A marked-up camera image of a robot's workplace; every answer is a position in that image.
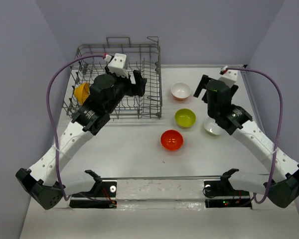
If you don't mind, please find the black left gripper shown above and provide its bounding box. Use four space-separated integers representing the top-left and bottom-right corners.
105 65 147 114

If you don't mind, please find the white bowl orange outside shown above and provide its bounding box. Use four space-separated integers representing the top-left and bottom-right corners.
170 82 192 101

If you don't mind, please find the yellow bowl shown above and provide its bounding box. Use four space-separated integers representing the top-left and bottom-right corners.
74 83 90 105

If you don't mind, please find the red orange bowl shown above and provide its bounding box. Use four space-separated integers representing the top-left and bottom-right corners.
160 129 184 151

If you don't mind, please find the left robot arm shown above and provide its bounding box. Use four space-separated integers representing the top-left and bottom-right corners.
16 70 147 210

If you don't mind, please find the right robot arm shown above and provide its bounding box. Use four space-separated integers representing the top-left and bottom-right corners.
194 75 299 208

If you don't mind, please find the white bowl green outside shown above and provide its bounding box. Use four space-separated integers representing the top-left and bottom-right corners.
204 117 225 136

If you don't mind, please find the lime green bowl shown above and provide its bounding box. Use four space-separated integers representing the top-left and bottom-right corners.
174 109 196 128

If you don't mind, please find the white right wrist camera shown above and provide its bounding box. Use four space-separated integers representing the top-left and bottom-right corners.
218 66 238 88

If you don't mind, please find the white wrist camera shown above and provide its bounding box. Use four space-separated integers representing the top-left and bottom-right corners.
108 53 129 78
218 66 238 88

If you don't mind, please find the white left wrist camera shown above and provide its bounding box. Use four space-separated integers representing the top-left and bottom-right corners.
108 53 129 78

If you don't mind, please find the grey wire dish rack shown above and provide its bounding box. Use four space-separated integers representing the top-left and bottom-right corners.
62 36 162 120

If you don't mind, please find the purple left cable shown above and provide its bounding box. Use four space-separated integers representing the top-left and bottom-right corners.
46 55 118 202

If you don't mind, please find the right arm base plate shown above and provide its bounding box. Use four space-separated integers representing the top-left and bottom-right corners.
202 180 252 209

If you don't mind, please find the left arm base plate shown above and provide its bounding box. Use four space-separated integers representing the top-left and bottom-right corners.
69 180 117 209

